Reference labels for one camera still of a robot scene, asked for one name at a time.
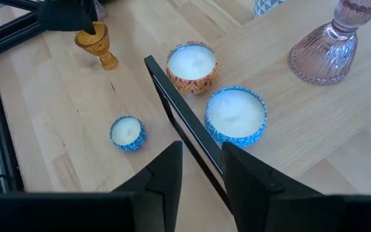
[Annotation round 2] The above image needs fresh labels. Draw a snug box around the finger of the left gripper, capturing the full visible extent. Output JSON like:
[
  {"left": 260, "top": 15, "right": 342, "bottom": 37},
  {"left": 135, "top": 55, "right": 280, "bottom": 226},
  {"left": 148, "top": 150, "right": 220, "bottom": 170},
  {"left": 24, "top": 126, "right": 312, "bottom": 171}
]
[{"left": 82, "top": 0, "right": 98, "bottom": 36}]

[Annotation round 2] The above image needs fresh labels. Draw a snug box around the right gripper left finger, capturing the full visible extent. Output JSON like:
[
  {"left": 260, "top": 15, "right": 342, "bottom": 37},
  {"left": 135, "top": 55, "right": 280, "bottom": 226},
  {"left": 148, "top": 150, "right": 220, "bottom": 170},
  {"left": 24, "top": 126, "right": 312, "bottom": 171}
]
[{"left": 113, "top": 140, "right": 184, "bottom": 232}]

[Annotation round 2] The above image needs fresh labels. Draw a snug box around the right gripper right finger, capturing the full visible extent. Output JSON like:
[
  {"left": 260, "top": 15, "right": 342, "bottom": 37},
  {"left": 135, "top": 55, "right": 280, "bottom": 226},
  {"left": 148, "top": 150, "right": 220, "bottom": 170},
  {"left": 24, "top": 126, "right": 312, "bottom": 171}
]
[{"left": 221, "top": 141, "right": 322, "bottom": 232}]

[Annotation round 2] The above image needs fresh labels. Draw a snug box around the amber glass candlestick holder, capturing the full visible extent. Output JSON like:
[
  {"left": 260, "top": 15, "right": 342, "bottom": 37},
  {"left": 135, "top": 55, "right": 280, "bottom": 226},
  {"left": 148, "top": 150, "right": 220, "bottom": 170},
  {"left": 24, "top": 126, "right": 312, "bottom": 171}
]
[{"left": 73, "top": 21, "right": 119, "bottom": 71}]

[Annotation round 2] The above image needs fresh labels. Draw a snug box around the small blue patterned candle tin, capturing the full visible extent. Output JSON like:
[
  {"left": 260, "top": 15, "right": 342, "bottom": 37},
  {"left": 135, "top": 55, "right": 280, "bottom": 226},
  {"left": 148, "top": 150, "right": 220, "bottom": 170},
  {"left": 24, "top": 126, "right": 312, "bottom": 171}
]
[{"left": 109, "top": 115, "right": 147, "bottom": 152}]

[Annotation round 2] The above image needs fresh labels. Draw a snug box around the large blue patterned candle tin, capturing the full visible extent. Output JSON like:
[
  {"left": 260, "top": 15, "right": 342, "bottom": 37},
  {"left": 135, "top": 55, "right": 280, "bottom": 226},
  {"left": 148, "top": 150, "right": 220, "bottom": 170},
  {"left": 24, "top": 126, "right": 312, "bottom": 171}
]
[{"left": 204, "top": 84, "right": 269, "bottom": 150}]

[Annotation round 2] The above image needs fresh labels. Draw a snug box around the orange patterned candle tin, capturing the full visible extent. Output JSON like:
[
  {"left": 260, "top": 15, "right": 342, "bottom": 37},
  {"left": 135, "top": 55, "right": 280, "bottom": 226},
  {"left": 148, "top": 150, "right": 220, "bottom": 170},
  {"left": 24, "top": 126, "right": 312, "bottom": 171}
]
[{"left": 166, "top": 41, "right": 220, "bottom": 96}]

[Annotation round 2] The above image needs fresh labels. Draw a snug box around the pink glass candlestick holder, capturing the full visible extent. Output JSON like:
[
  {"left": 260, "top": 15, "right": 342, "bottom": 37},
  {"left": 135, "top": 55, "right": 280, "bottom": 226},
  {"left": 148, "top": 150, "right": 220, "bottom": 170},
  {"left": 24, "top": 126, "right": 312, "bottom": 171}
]
[{"left": 287, "top": 0, "right": 371, "bottom": 86}]

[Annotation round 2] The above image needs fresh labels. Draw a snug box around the succulent in white patterned pot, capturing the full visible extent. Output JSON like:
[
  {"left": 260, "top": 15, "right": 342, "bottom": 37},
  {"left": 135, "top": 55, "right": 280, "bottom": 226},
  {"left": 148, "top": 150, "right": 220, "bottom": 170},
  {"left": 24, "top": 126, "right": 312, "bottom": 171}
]
[{"left": 252, "top": 0, "right": 287, "bottom": 19}]

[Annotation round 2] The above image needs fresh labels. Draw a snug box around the black metal table frame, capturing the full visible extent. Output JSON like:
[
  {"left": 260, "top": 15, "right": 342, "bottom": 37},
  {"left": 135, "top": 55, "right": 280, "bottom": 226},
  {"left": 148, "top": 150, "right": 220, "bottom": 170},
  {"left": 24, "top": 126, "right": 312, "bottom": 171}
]
[{"left": 0, "top": 0, "right": 46, "bottom": 198}]

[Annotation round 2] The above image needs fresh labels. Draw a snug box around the wooden shelf with black frame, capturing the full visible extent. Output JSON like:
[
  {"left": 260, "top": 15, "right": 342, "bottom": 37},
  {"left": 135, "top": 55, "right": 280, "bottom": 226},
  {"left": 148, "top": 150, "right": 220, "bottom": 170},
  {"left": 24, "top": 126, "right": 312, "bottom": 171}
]
[{"left": 144, "top": 0, "right": 371, "bottom": 232}]

